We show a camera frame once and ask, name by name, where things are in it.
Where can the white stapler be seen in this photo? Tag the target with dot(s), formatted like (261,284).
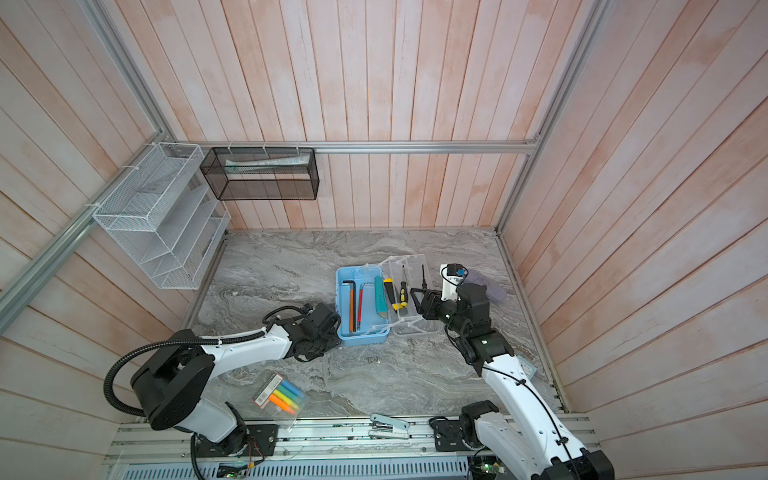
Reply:
(386,427)

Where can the light blue tool box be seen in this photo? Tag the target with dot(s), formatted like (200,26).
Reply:
(375,329)

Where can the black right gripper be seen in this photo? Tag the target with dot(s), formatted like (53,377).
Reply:
(431,295)

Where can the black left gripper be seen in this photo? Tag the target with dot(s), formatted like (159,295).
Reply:
(334,339)

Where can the teal handled tool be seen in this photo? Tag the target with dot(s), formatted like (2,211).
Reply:
(381,304)

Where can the highlighter pack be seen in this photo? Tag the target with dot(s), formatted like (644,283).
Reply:
(280,397)

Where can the lilac fabric glasses case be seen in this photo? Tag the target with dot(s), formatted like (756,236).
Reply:
(494,291)

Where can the black hex key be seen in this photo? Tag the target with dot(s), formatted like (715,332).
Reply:
(352,291)

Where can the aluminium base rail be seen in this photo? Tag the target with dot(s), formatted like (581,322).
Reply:
(303,439)

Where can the black mesh wall basket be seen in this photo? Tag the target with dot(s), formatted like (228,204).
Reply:
(261,173)

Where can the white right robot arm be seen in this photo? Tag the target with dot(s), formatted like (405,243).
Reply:
(539,445)

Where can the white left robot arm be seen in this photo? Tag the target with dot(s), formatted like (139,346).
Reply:
(170,384)

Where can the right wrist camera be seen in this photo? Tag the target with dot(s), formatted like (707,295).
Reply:
(453,275)

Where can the white wire mesh shelf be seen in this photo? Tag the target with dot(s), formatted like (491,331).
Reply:
(169,224)

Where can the black yellow utility knife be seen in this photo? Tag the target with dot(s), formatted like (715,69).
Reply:
(392,292)

